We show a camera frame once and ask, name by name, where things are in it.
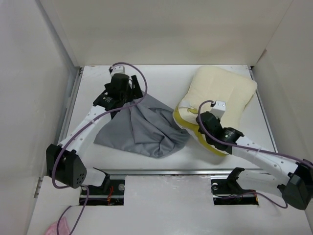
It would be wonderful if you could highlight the grey pillowcase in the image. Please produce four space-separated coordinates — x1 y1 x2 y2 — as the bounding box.
94 95 190 159

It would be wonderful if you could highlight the cream yellow pillow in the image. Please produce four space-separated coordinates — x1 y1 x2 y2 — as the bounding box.
173 66 257 157

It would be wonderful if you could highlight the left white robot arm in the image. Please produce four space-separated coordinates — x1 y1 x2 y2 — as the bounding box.
46 73 143 194

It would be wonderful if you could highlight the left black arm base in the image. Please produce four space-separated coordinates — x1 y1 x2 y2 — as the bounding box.
79 167 125 206

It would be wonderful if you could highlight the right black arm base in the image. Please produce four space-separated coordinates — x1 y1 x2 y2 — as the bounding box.
210 167 259 206

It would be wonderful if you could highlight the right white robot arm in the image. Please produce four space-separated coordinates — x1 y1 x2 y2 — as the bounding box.
196 112 313 210

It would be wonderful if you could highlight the pink cloth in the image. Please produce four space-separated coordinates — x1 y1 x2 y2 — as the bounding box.
45 217 70 235

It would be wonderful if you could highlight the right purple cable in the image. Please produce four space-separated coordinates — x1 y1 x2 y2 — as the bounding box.
197 99 313 209

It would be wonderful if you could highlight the purple cable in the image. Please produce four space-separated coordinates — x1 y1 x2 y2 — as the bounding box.
50 62 148 235
197 99 313 209

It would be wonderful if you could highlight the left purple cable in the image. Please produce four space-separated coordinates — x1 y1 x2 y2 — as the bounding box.
50 62 148 235

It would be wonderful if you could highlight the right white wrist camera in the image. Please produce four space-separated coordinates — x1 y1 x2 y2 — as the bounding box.
210 100 226 119

